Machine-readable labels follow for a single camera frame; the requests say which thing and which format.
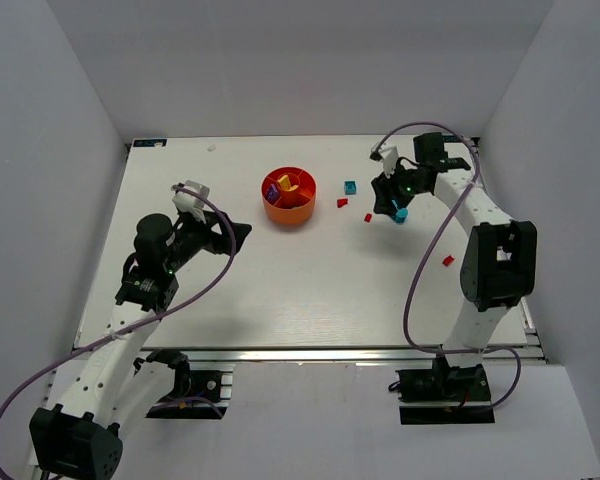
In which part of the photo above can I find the teal rounded lego brick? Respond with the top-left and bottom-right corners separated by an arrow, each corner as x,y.
391,200 -> 409,225

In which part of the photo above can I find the teal square lego brick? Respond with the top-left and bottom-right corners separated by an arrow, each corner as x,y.
344,180 -> 357,195

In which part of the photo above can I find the purple 2x2 lego brick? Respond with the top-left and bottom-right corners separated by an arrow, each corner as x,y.
264,184 -> 280,204

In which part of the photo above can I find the yellow 2x3 lego brick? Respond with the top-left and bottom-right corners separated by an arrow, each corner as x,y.
276,173 -> 299,194

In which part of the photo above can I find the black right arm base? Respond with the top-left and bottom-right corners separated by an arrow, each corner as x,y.
387,355 -> 495,426

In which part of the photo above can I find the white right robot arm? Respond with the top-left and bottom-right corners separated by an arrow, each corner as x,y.
370,132 -> 537,388

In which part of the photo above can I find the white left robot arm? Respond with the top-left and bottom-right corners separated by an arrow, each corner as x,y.
29,210 -> 252,479

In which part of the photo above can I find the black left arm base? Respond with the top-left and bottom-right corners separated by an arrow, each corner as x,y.
133,349 -> 228,420

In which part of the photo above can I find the orange round divided container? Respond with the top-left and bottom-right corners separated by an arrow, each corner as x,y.
261,166 -> 317,227

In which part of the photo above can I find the blue label top left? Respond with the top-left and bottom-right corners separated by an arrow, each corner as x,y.
132,138 -> 167,148

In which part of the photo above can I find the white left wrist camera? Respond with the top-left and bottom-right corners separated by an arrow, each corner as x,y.
172,180 -> 210,224

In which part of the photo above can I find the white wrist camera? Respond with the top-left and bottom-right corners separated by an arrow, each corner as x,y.
172,180 -> 210,224
369,143 -> 399,178

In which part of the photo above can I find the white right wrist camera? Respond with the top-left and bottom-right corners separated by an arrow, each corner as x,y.
369,143 -> 399,178

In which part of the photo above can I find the aluminium front table rail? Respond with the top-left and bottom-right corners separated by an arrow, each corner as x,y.
72,344 -> 549,365

